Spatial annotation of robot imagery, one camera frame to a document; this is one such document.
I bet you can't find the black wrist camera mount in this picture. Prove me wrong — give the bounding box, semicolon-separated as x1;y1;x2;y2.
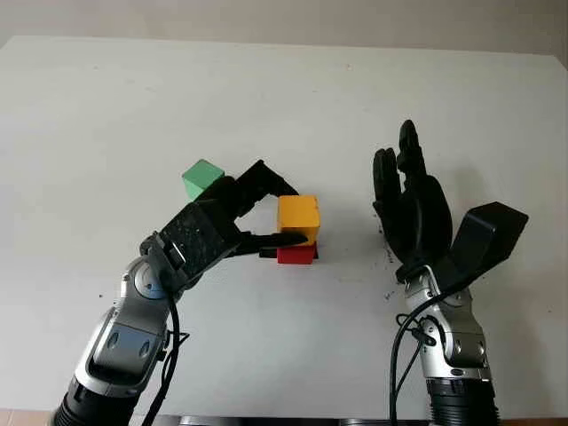
437;201;530;285
157;201;243;292

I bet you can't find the black tape strip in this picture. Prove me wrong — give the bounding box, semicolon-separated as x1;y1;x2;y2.
257;242;320;261

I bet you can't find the yellow wooden block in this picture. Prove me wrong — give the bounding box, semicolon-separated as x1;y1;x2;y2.
276;194;320;244

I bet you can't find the red wooden block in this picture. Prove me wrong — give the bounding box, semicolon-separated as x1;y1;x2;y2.
276;242;317;266

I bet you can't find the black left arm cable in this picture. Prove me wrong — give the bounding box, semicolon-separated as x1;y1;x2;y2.
142;283;191;426

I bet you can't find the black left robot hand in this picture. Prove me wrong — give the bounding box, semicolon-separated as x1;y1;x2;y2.
189;157;310;261

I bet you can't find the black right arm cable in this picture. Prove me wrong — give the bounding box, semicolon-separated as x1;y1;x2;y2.
389;283;471;426

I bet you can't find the green wooden block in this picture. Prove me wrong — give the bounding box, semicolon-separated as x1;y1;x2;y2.
181;158;225;201

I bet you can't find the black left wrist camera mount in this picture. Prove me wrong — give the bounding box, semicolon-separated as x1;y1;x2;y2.
157;201;243;292

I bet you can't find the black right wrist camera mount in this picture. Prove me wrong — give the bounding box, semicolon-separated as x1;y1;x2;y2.
437;201;530;285

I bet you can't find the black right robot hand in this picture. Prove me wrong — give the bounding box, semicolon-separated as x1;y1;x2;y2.
371;119;454;281

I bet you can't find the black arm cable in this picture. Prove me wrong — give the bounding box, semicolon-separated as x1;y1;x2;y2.
142;283;191;426
389;283;471;426

